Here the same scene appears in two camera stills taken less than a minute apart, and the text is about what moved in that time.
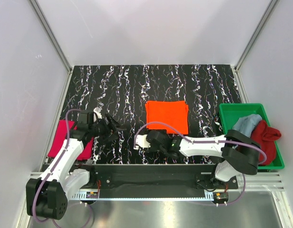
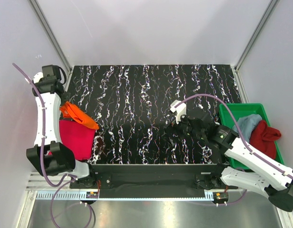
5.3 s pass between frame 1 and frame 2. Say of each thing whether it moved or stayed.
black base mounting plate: stayed
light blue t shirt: stayed
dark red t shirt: stayed
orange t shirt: moved
